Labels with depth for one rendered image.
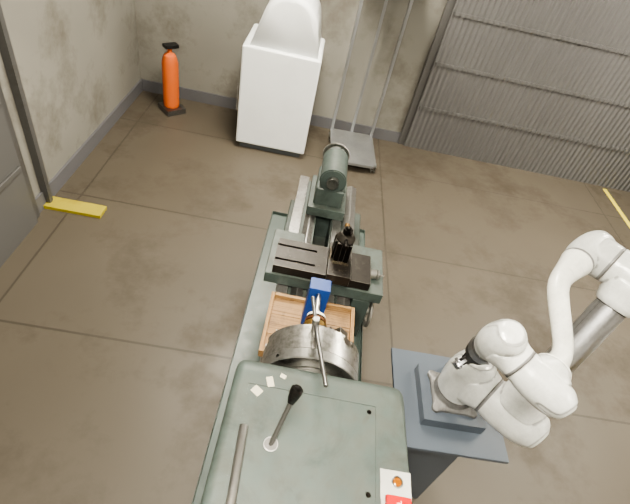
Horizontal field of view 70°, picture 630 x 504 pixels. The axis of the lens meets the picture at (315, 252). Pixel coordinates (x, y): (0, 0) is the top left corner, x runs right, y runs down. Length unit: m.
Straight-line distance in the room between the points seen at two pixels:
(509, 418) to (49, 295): 2.60
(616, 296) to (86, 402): 2.40
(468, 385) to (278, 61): 3.07
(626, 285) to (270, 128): 3.32
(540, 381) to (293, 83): 3.32
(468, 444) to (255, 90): 3.25
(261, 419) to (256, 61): 3.31
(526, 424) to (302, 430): 0.86
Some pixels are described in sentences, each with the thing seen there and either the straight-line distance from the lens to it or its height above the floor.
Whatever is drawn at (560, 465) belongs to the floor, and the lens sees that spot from 3.16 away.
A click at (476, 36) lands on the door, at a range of 4.83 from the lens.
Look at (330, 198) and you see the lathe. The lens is 2.35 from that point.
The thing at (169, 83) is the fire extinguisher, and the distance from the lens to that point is 4.81.
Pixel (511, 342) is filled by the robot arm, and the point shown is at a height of 1.50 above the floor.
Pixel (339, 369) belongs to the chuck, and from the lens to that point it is 1.38.
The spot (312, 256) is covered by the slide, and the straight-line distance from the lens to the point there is 2.00.
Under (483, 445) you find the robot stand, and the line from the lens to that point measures 2.01.
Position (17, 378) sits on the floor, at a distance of 2.89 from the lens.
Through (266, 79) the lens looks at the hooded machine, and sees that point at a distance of 4.13.
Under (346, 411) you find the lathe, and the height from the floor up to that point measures 1.26.
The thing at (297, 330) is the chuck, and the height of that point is 1.22.
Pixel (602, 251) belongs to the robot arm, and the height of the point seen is 1.54.
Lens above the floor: 2.35
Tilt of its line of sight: 43 degrees down
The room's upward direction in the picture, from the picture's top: 14 degrees clockwise
